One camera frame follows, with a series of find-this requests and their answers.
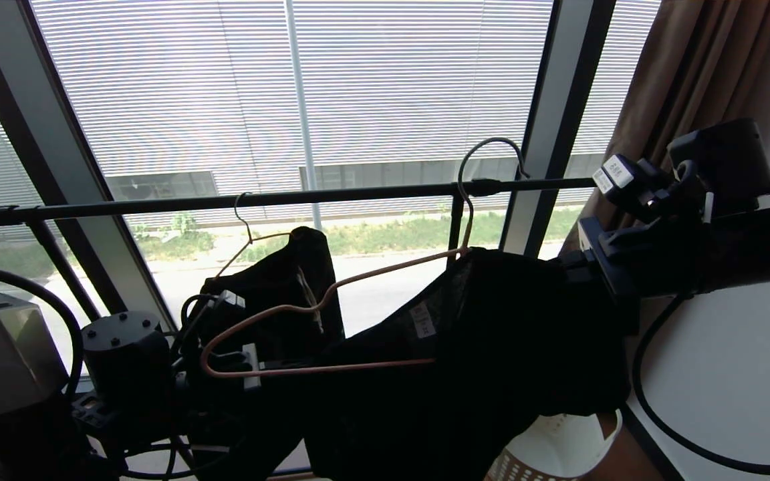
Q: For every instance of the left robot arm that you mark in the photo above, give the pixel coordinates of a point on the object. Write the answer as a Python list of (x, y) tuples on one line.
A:
[(4, 354)]

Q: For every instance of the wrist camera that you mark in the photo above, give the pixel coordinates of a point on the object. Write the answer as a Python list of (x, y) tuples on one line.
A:
[(224, 317), (625, 184)]

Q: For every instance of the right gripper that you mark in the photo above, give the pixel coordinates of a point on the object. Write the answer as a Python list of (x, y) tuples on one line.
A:
[(646, 260)]

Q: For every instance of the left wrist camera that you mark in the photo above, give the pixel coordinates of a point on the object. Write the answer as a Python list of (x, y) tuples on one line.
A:
[(224, 317)]

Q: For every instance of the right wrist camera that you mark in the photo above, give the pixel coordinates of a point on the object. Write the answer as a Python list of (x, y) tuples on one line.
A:
[(625, 184)]

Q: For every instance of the pink clothes hanger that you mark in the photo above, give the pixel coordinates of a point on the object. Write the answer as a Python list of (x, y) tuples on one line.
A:
[(246, 220), (305, 309)]

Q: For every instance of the brown curtain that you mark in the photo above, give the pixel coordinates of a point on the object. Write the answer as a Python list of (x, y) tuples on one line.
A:
[(672, 73)]

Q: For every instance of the black clothes rack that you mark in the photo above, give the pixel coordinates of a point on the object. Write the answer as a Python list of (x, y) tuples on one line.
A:
[(291, 198)]

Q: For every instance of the white laundry basket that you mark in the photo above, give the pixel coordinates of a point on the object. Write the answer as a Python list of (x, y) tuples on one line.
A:
[(559, 447)]

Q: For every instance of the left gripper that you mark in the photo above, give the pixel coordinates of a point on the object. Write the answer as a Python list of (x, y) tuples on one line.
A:
[(241, 371)]

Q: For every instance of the black garment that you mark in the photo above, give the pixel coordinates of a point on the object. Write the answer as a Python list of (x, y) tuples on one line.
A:
[(291, 280), (505, 361)]

